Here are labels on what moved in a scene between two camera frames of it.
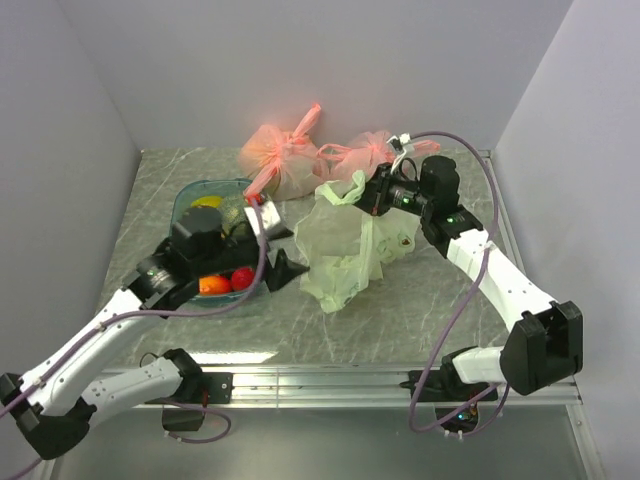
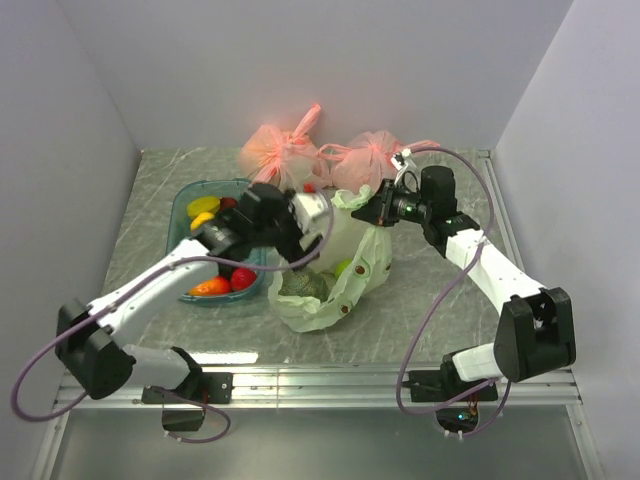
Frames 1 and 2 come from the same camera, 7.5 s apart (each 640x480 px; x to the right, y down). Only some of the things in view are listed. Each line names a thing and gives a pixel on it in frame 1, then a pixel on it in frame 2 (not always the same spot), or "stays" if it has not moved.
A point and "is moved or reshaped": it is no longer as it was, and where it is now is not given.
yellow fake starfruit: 208,201 stays
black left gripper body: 240,251 to 285,232
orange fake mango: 214,285 stays
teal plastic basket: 184,195 stays
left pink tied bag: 283,165 stays
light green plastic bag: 342,246 is moved or reshaped
